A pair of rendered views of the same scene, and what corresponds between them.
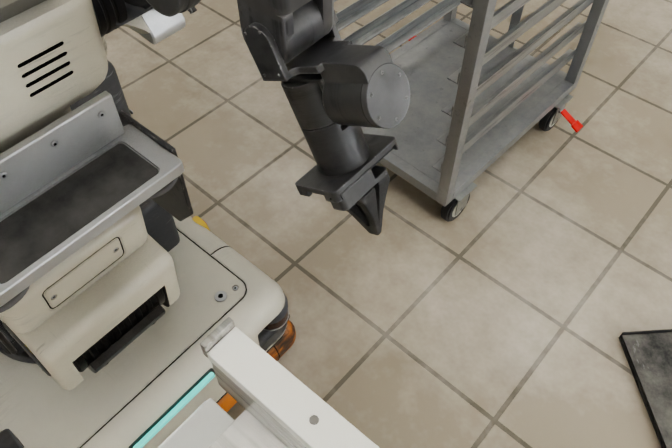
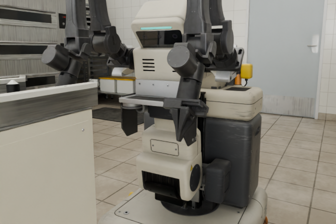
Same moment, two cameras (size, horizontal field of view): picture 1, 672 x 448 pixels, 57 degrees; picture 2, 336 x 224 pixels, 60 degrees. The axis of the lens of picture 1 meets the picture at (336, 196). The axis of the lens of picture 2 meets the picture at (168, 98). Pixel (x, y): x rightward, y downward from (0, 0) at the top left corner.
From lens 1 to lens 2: 0.83 m
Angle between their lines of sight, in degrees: 75
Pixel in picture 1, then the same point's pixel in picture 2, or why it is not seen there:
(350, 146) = (181, 89)
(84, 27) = not seen: hidden behind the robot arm
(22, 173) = (157, 88)
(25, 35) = not seen: hidden behind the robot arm
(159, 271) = (178, 168)
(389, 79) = (181, 51)
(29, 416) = (141, 206)
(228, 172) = not seen: outside the picture
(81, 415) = (144, 217)
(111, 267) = (172, 156)
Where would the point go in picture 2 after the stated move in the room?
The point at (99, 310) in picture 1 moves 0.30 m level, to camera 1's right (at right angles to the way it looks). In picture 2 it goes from (156, 160) to (175, 199)
